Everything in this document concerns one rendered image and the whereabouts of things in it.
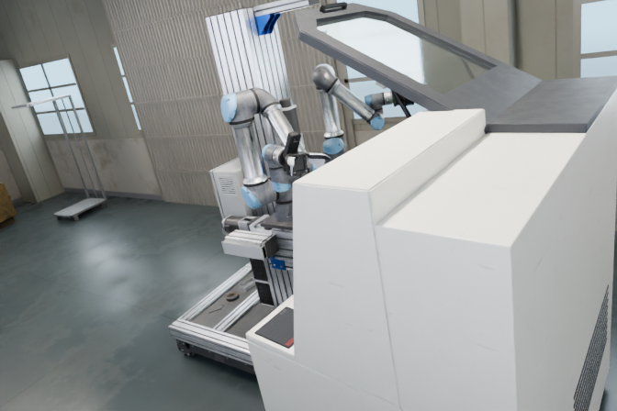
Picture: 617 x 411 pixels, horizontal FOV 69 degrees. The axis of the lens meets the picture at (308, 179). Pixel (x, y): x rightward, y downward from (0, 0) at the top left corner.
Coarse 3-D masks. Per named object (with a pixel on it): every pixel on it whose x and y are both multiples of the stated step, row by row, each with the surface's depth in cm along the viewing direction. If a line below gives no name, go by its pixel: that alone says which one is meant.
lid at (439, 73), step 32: (320, 32) 178; (352, 32) 192; (384, 32) 202; (416, 32) 214; (352, 64) 166; (384, 64) 167; (416, 64) 180; (448, 64) 188; (480, 64) 198; (416, 96) 155; (448, 96) 157; (480, 96) 164; (512, 96) 171
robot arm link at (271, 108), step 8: (256, 88) 199; (264, 96) 198; (272, 96) 200; (264, 104) 198; (272, 104) 198; (264, 112) 198; (272, 112) 197; (280, 112) 198; (272, 120) 197; (280, 120) 196; (280, 128) 194; (288, 128) 195; (280, 136) 194; (312, 168) 189
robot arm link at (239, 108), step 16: (224, 96) 194; (240, 96) 194; (256, 96) 196; (224, 112) 196; (240, 112) 194; (256, 112) 200; (240, 128) 198; (240, 144) 201; (256, 144) 204; (256, 160) 203; (256, 176) 205; (256, 192) 205; (272, 192) 209
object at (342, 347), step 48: (384, 144) 125; (432, 144) 117; (336, 192) 100; (384, 192) 99; (336, 240) 106; (336, 288) 112; (384, 288) 102; (336, 336) 119; (384, 336) 108; (288, 384) 144; (336, 384) 127; (384, 384) 114
